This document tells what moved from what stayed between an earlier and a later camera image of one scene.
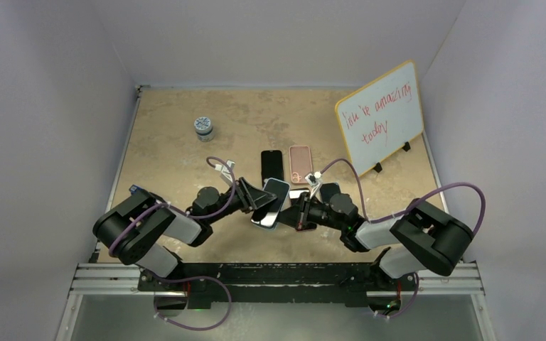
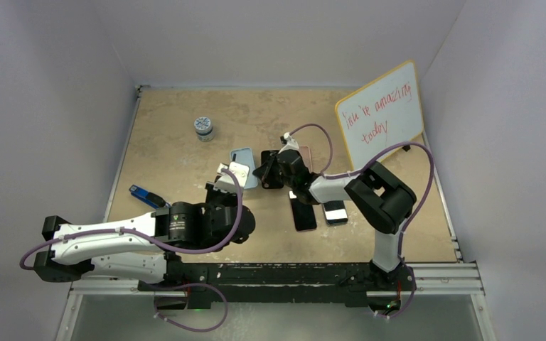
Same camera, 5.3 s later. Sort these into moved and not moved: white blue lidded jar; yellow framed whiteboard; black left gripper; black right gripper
Moved: black left gripper; black right gripper
Not moved: yellow framed whiteboard; white blue lidded jar
